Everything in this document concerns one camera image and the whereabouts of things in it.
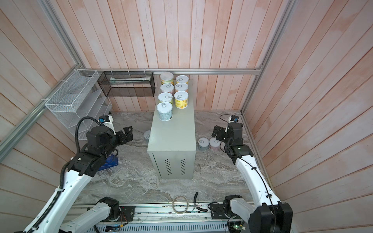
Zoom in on floor can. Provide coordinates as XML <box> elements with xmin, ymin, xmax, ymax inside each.
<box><xmin>174</xmin><ymin>91</ymin><xmax>189</xmax><ymax>109</ymax></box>
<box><xmin>158</xmin><ymin>92</ymin><xmax>173</xmax><ymax>104</ymax></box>
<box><xmin>143</xmin><ymin>130</ymin><xmax>151</xmax><ymax>142</ymax></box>
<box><xmin>156</xmin><ymin>102</ymin><xmax>173</xmax><ymax>121</ymax></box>

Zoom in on tall yellow peach can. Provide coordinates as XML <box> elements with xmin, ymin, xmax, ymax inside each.
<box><xmin>160</xmin><ymin>72</ymin><xmax>174</xmax><ymax>85</ymax></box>

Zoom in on pink label can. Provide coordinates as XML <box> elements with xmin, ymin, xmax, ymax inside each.
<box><xmin>174</xmin><ymin>83</ymin><xmax>189</xmax><ymax>92</ymax></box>

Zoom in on yellow label can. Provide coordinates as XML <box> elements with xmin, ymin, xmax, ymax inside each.
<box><xmin>176</xmin><ymin>75</ymin><xmax>189</xmax><ymax>84</ymax></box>

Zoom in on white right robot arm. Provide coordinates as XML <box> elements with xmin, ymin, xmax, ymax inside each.
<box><xmin>212</xmin><ymin>121</ymin><xmax>293</xmax><ymax>233</ymax></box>

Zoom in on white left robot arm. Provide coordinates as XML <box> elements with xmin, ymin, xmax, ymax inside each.
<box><xmin>24</xmin><ymin>125</ymin><xmax>133</xmax><ymax>233</ymax></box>

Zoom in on white lid can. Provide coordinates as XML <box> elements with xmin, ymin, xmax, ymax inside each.
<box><xmin>209</xmin><ymin>137</ymin><xmax>221</xmax><ymax>150</ymax></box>

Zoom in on blue tape dispenser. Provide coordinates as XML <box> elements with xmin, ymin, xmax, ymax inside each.
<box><xmin>99</xmin><ymin>154</ymin><xmax>119</xmax><ymax>171</ymax></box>

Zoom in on grey label can right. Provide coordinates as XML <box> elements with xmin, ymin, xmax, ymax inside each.
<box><xmin>198</xmin><ymin>137</ymin><xmax>209</xmax><ymax>151</ymax></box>

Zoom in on grey metal cabinet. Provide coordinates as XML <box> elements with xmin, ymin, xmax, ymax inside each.
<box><xmin>147</xmin><ymin>87</ymin><xmax>197</xmax><ymax>180</ymax></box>

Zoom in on clear tape roll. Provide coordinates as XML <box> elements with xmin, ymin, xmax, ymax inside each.
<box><xmin>172</xmin><ymin>195</ymin><xmax>189</xmax><ymax>215</ymax></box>

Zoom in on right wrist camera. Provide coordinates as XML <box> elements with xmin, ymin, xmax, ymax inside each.
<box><xmin>228</xmin><ymin>116</ymin><xmax>239</xmax><ymax>123</ymax></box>

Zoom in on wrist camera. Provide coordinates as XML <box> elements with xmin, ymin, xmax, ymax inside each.
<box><xmin>99</xmin><ymin>115</ymin><xmax>114</xmax><ymax>131</ymax></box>
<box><xmin>228</xmin><ymin>116</ymin><xmax>239</xmax><ymax>123</ymax></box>

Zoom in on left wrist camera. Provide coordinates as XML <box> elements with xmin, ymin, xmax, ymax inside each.
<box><xmin>99</xmin><ymin>115</ymin><xmax>114</xmax><ymax>131</ymax></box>

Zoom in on black mesh wall basket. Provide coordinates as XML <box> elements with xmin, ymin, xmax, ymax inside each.
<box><xmin>98</xmin><ymin>71</ymin><xmax>156</xmax><ymax>98</ymax></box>

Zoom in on white wire mesh rack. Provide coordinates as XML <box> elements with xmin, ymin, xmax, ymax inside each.
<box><xmin>46</xmin><ymin>70</ymin><xmax>112</xmax><ymax>135</ymax></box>

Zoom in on black handled pliers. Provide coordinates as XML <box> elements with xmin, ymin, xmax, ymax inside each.
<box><xmin>193</xmin><ymin>192</ymin><xmax>208</xmax><ymax>212</ymax></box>

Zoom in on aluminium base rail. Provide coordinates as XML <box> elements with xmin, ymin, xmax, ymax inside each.
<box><xmin>72</xmin><ymin>200</ymin><xmax>292</xmax><ymax>233</ymax></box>

